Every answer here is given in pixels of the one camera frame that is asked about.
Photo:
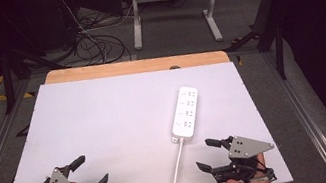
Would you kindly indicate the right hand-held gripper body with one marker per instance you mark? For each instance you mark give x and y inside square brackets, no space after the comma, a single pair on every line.
[245,148]

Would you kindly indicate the white power strip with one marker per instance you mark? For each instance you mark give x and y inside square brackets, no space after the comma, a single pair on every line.
[185,113]

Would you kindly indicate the white table cover board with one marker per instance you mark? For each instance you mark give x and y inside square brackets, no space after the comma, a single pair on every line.
[117,130]

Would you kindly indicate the wooden table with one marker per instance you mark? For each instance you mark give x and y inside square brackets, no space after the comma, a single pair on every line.
[133,66]

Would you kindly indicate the black metal stand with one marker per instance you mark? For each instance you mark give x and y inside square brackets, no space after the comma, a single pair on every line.
[269,25]
[7,71]

